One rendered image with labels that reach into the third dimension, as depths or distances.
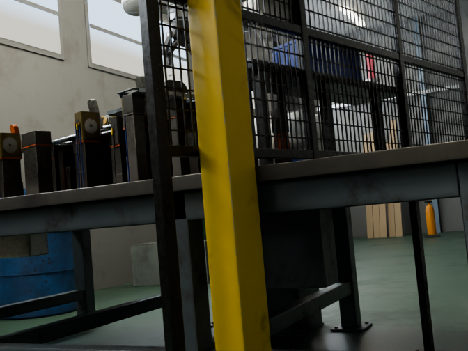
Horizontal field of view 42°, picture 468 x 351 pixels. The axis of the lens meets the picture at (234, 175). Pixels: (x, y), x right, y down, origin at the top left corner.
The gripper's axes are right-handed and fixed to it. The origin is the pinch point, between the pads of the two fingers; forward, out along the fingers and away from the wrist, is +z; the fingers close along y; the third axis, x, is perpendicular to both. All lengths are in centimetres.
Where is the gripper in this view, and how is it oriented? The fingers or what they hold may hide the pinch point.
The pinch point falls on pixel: (184, 74)
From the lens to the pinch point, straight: 237.0
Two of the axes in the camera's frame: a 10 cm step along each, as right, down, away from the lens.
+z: 0.9, 9.9, -0.7
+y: -6.8, 0.1, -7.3
